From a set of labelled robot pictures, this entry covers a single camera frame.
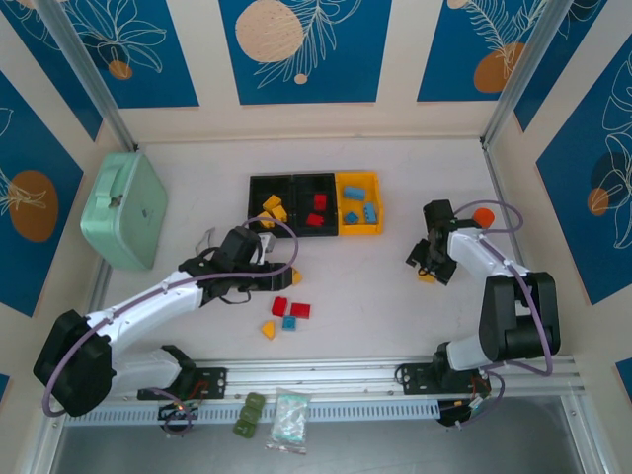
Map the aluminium frame post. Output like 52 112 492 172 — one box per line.
34 0 141 152
479 0 579 150

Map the yellow plastic bin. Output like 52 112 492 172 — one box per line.
335 170 385 238

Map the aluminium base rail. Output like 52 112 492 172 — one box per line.
190 355 587 397

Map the mint green carry case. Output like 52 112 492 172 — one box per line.
80 151 169 272

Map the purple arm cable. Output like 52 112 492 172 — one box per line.
41 215 300 419
452 198 555 378

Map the bottle with orange cap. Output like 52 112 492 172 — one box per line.
472 206 497 230

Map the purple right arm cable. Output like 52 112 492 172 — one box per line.
452 198 555 378

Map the white slotted cable duct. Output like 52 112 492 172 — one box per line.
63 399 441 424

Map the clear plastic bag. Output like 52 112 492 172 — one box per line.
265 387 310 455

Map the black plastic bin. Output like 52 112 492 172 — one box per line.
246 172 297 238
292 172 340 238

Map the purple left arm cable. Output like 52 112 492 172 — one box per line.
41 215 300 419

